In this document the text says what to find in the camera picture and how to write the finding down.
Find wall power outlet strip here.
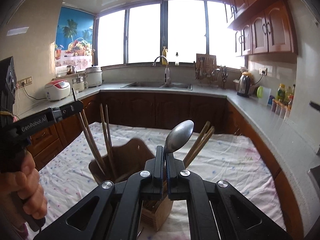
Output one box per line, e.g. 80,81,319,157
17,76,33,87

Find steel electric kettle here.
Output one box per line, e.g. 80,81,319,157
237,72,252,97

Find knife and utensil rack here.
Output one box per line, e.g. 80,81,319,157
194,54,228,89

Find spice jar row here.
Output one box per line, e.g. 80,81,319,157
271,99,291,119

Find tropical fruit poster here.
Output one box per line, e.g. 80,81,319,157
55,7,94,72

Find person left hand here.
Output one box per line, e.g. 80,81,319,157
1,151,47,230

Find wooden chopstick five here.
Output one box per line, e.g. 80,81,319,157
82,110,107,175

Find chrome sink faucet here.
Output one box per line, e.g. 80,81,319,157
152,55,171,84

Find wooden utensil holder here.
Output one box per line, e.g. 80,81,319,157
88,138,173,231

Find wooden cabinets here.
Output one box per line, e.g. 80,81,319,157
29,92,304,239
220,0,298,56

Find steel kitchen sink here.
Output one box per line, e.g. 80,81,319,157
121,82,193,90

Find white red rice cooker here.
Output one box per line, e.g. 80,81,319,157
44,80,71,101

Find yellow soap bottle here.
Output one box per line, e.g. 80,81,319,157
161,46,168,65

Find floral white tablecloth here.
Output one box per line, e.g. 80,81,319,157
40,134,285,239

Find lower wooden cabinets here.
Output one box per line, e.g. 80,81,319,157
29,92,304,239

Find steel spoon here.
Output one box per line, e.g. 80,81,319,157
164,120,194,154

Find green lid plastic jug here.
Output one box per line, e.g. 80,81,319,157
257,86,271,106

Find upper wooden cabinets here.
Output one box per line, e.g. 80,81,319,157
220,0,298,56

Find wooden chopstick one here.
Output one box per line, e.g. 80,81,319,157
100,104,116,178

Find wooden chopstick two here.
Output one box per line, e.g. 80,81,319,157
105,105,112,148

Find white round cooker pot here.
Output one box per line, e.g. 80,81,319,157
85,66,103,87

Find yellow oil bottle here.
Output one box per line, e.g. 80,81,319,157
276,83,285,102

